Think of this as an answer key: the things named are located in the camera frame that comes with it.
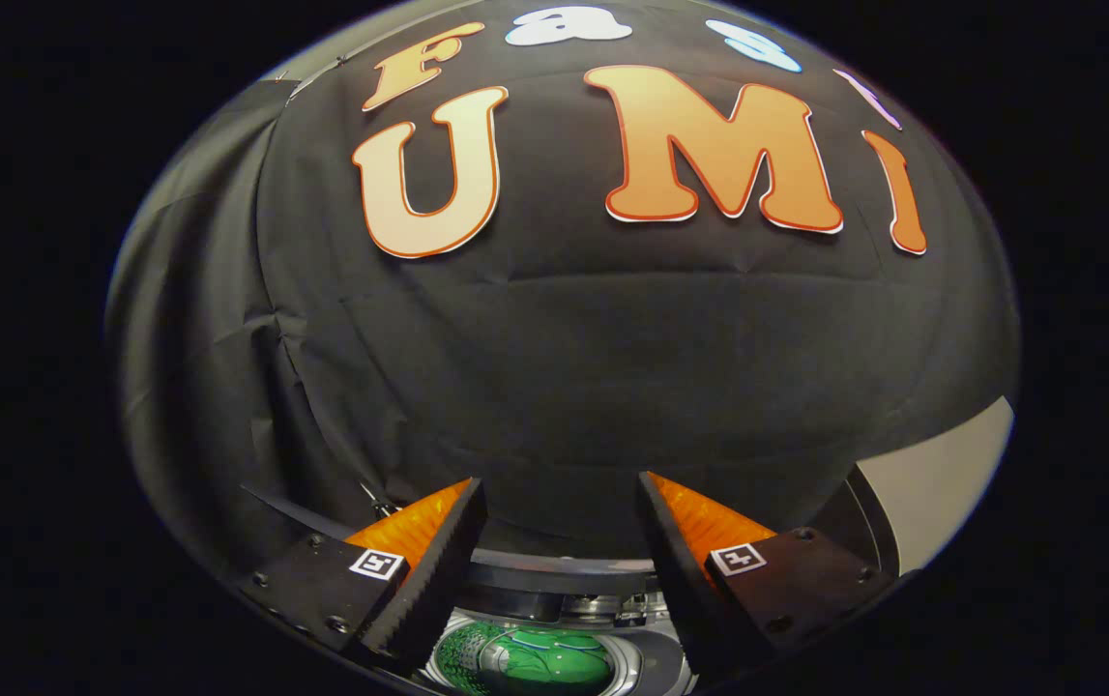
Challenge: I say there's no dark washing machine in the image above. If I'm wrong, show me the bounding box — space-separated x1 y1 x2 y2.
419 546 705 696

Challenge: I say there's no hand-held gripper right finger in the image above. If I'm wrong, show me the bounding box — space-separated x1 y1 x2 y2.
638 471 895 681

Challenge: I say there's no green polo shirt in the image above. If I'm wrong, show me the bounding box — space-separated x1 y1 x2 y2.
438 623 615 693

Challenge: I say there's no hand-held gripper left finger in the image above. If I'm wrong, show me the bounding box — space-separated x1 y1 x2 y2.
240 477 488 678

